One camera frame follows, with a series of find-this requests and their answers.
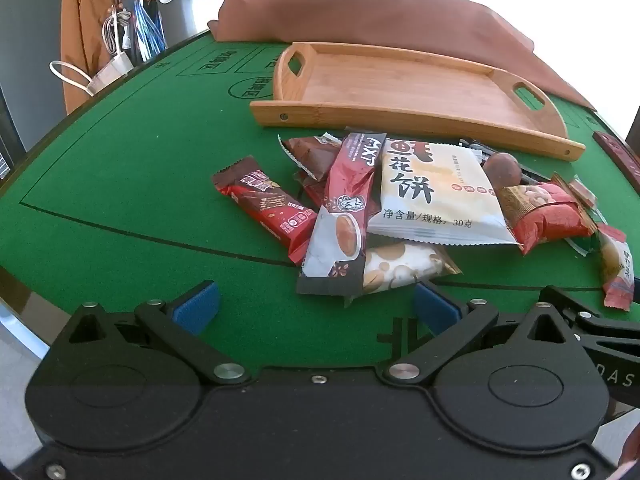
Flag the green snack packet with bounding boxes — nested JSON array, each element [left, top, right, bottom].
[[565, 207, 608, 259]]

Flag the blue cable bundle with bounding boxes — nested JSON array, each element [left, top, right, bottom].
[[131, 0, 167, 63]]

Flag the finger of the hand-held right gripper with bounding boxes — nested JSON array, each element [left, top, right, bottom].
[[540, 285, 640, 343]]

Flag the wooden tray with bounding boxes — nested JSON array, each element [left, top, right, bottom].
[[249, 41, 587, 162]]

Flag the dark wooden furniture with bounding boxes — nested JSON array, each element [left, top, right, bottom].
[[625, 105, 640, 153]]

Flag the red nut packet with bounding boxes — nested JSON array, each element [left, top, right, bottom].
[[498, 180, 598, 256]]

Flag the red chocolate bar wrapper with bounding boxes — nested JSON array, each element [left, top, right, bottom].
[[212, 156, 319, 267]]

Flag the orange jacket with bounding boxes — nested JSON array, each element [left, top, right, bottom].
[[60, 0, 136, 113]]

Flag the brown leather cloth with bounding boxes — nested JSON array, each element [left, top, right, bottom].
[[207, 0, 598, 111]]

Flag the dark red coffee stick packet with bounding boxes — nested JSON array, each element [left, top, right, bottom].
[[296, 132, 388, 297]]

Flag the dark cabinet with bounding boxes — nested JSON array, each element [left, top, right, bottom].
[[0, 85, 26, 181]]

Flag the brown nut packet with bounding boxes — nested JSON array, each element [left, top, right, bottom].
[[278, 134, 346, 183]]

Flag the beige spotted snack packet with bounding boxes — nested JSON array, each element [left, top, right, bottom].
[[344, 242, 463, 307]]

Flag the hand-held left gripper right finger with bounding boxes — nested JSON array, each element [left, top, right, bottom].
[[381, 282, 581, 385]]

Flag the person's right forearm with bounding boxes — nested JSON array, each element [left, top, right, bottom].
[[620, 422, 640, 473]]

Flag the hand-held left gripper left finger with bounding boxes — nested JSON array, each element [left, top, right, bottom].
[[65, 281, 252, 387]]

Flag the white flower cake packet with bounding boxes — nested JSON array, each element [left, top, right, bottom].
[[366, 139, 522, 249]]

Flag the red and white snack packet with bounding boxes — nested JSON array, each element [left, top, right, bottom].
[[596, 225, 636, 309]]

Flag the black snack packet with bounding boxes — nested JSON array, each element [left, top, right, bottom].
[[459, 137, 497, 165]]

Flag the white charger with cable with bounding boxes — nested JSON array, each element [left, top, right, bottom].
[[49, 5, 135, 97]]

